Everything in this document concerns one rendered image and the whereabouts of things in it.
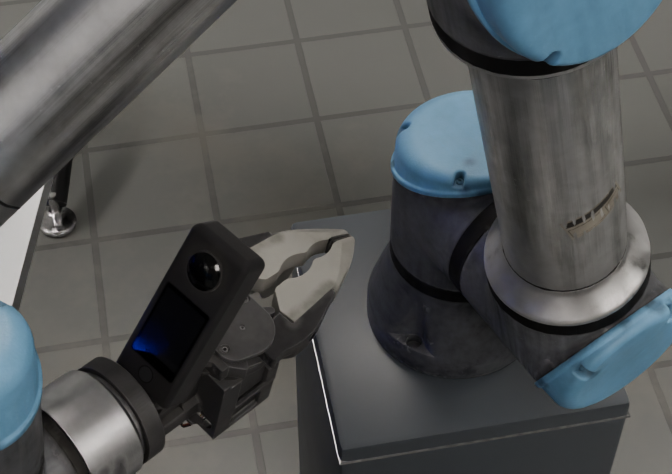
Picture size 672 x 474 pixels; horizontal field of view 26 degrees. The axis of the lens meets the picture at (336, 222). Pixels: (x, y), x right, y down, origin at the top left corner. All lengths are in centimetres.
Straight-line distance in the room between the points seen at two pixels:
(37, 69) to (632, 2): 32
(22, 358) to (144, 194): 169
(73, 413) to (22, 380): 12
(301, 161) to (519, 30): 177
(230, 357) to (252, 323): 3
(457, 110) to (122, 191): 137
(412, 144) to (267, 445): 108
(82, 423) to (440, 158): 37
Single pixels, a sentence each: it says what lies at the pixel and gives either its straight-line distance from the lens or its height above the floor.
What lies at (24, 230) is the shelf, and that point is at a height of 88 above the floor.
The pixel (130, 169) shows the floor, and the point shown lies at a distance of 247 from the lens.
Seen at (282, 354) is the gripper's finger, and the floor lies 106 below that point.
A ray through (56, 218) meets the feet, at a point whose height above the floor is 2.
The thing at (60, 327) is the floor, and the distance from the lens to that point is 228.
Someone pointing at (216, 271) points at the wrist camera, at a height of 115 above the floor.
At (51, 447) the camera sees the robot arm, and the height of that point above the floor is 110.
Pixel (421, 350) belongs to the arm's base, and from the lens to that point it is 123.
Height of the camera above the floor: 182
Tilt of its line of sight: 50 degrees down
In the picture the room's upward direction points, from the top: straight up
